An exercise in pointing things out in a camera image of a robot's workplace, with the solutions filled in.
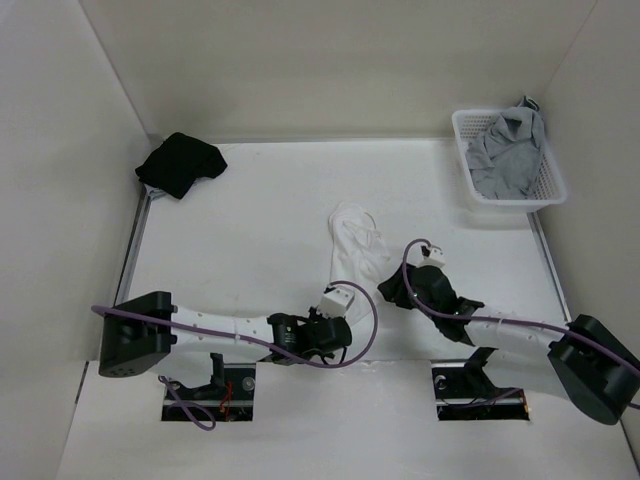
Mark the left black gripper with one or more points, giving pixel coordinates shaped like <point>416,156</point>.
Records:
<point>314,316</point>

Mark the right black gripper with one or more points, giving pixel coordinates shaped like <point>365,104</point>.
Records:
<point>393,289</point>

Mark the white tank top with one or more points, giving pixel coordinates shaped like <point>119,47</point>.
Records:
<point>359,252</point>

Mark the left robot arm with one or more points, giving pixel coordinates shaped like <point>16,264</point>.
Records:
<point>151,333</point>

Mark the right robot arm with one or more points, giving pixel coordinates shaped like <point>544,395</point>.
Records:
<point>582,362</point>

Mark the grey tank top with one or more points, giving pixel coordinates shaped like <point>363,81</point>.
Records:
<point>505,159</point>

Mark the folded black tank top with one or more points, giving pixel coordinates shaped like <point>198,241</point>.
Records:
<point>179,162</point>

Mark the white plastic basket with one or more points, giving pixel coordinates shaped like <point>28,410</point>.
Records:
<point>550,187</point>

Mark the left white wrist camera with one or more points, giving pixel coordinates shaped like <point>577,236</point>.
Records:
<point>335,302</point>

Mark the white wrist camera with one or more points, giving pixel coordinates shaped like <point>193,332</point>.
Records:
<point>335,302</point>
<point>432,255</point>

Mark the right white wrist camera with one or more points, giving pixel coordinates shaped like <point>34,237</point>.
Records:
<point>432,255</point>

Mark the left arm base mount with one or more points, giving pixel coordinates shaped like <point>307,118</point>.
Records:
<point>224,394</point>

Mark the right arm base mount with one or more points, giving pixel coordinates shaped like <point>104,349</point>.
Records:
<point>464,392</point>

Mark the right metal table rail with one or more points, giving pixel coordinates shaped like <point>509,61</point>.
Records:
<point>549,265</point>

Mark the metal table rail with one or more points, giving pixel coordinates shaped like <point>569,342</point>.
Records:
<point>549,265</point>
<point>127,269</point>

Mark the left metal table rail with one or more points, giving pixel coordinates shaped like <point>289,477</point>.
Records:
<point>127,269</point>

